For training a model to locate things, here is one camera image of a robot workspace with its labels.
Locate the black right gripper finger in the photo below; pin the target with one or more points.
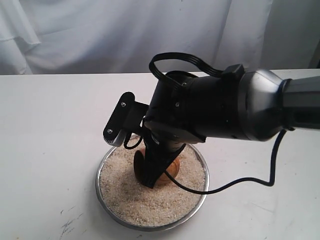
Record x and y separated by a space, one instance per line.
154 169

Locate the brown wooden cup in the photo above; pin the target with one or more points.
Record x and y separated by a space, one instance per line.
172 171

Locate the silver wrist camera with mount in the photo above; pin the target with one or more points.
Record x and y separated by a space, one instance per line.
124 121

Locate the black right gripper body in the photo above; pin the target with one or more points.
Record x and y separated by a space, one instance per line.
163 142

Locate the large steel rice plate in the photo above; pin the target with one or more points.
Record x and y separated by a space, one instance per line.
135 206

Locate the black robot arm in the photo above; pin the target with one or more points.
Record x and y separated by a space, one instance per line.
254 105

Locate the white backdrop cloth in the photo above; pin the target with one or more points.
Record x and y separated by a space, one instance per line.
121 36

